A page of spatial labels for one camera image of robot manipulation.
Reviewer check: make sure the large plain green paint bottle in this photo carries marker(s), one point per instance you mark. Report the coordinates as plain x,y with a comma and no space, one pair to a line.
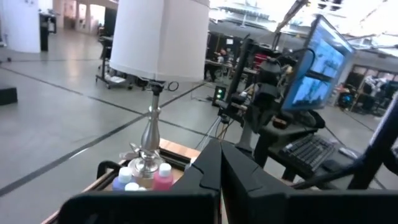
132,186

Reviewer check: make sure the large purple-blue paint bottle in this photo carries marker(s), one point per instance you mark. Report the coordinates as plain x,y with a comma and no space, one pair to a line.
124,180

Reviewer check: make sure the black desk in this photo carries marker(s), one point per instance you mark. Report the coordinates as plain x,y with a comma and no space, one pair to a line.
280,130

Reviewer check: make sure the white cylindrical column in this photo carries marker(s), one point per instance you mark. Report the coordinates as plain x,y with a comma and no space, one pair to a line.
20,25

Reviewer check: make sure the white paper sheet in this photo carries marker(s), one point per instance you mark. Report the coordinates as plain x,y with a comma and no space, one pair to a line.
116,79

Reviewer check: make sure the white shade table lamp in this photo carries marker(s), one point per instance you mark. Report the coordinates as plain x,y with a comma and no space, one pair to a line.
160,40

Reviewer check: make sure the black tall cabinet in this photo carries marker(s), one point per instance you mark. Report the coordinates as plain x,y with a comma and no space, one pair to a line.
46,31

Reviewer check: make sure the person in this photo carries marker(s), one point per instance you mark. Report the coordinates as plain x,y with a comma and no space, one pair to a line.
222,56

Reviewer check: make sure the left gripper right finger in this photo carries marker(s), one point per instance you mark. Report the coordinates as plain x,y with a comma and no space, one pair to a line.
245,186

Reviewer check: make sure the black computer tower blue lights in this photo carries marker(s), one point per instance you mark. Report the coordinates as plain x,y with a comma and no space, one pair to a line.
219,95

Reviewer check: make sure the large pink paint bottle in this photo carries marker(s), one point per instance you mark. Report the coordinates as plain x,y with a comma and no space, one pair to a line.
163,179

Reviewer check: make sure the black rolling cart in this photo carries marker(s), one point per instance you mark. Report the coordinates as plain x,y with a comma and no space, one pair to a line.
105,62

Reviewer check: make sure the black keyboard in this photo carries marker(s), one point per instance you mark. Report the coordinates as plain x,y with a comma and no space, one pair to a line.
308,152

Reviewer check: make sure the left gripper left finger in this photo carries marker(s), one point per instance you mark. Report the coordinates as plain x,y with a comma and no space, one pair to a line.
208,174

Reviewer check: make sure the black floor wedge box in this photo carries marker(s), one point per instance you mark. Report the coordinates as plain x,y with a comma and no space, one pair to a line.
7,95

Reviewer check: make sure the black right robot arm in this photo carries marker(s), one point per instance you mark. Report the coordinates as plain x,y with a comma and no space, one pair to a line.
269,90

